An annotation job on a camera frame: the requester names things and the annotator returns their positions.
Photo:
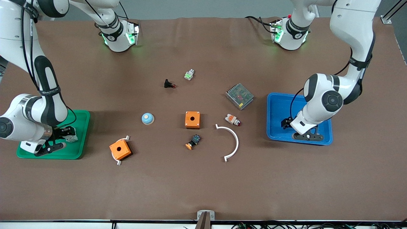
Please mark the blue plastic tray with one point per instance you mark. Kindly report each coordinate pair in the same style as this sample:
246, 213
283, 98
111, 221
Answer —
276, 108

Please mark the brown table mat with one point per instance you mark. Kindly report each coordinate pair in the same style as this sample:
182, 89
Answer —
203, 184

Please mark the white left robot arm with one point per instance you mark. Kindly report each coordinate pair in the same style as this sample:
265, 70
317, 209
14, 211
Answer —
330, 98

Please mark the orange box on white bracket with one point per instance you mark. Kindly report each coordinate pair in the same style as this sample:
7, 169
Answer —
120, 149

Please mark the blue dome button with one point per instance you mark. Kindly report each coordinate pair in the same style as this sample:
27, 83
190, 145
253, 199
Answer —
148, 118

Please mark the green white push button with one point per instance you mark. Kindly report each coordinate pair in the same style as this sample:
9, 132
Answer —
189, 74

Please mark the orange black push button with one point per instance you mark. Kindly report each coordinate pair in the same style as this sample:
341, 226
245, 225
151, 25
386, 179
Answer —
193, 142

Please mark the white curved plastic arc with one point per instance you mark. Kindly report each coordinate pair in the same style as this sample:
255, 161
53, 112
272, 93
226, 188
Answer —
235, 140

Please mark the metal mesh power supply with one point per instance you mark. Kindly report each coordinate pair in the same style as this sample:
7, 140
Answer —
239, 96

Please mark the black white table edge rail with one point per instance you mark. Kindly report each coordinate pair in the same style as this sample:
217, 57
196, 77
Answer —
63, 223

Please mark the white red selector switch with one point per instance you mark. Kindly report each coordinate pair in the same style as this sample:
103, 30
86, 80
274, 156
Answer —
232, 120

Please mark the grey metal mount bracket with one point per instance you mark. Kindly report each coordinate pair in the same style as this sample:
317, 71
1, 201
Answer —
205, 216

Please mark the orange box with hole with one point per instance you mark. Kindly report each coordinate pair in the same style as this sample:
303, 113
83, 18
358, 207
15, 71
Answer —
192, 120

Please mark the green plastic tray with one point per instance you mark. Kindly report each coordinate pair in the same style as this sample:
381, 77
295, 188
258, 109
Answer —
79, 133

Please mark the white red circuit breaker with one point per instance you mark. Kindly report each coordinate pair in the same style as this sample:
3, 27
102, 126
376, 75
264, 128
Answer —
72, 136

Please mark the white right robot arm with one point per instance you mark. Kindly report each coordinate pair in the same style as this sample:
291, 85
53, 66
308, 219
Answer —
22, 121

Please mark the aluminium frame profile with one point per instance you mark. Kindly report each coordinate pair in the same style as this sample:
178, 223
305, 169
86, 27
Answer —
394, 11

